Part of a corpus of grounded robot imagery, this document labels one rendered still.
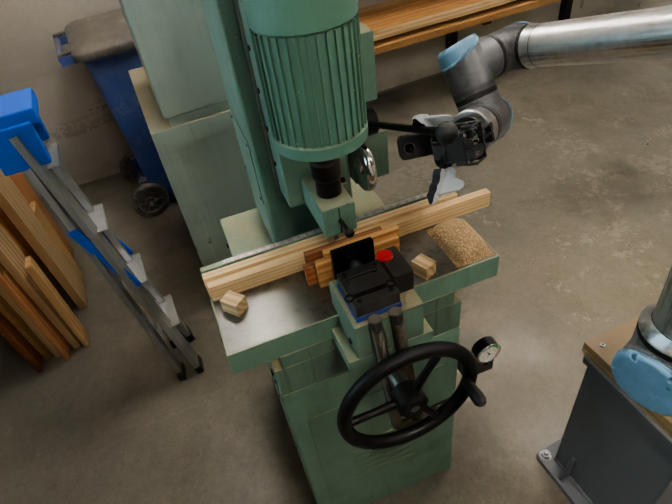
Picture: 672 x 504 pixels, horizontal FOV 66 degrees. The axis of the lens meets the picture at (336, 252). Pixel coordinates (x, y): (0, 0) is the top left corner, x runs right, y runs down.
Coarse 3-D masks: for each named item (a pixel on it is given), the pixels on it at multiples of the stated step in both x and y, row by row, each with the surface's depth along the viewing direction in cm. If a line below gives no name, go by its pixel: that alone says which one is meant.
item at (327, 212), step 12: (312, 180) 110; (312, 192) 106; (312, 204) 108; (324, 204) 103; (336, 204) 102; (348, 204) 102; (324, 216) 102; (336, 216) 103; (348, 216) 104; (324, 228) 104; (336, 228) 105
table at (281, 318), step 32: (416, 256) 113; (256, 288) 112; (288, 288) 111; (320, 288) 110; (416, 288) 107; (448, 288) 111; (224, 320) 106; (256, 320) 105; (288, 320) 104; (320, 320) 103; (256, 352) 101; (288, 352) 105; (352, 352) 100
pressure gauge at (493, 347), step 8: (488, 336) 122; (480, 344) 120; (488, 344) 120; (496, 344) 120; (472, 352) 123; (480, 352) 120; (488, 352) 121; (496, 352) 122; (480, 360) 122; (488, 360) 123
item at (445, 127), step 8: (368, 112) 112; (368, 120) 111; (376, 120) 112; (368, 128) 113; (376, 128) 113; (384, 128) 102; (392, 128) 98; (400, 128) 95; (408, 128) 91; (416, 128) 88; (424, 128) 86; (432, 128) 83; (440, 128) 79; (448, 128) 78; (456, 128) 79; (440, 136) 79; (448, 136) 78; (456, 136) 79
